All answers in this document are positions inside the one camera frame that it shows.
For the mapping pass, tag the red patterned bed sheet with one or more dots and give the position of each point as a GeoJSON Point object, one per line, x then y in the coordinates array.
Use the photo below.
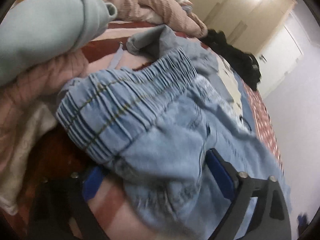
{"type": "Point", "coordinates": [262, 115]}

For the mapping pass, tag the light blue denim pants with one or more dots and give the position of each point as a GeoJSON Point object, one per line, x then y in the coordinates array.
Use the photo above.
{"type": "Point", "coordinates": [160, 130]}

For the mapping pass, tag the grey cloth garment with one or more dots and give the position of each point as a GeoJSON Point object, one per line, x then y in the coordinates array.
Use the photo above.
{"type": "Point", "coordinates": [172, 45]}

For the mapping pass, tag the black garment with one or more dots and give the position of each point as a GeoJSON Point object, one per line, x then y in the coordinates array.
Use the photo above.
{"type": "Point", "coordinates": [235, 57]}

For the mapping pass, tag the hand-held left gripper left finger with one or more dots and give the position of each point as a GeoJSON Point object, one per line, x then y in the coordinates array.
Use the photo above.
{"type": "Point", "coordinates": [92, 183]}

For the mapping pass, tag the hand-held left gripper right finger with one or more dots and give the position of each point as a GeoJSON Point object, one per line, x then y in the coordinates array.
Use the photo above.
{"type": "Point", "coordinates": [222, 177]}

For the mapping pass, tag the light green sweatshirt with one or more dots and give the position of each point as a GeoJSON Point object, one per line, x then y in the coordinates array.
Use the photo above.
{"type": "Point", "coordinates": [45, 27]}

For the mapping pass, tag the cream wardrobe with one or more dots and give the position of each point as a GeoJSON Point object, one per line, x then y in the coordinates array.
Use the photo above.
{"type": "Point", "coordinates": [252, 17]}

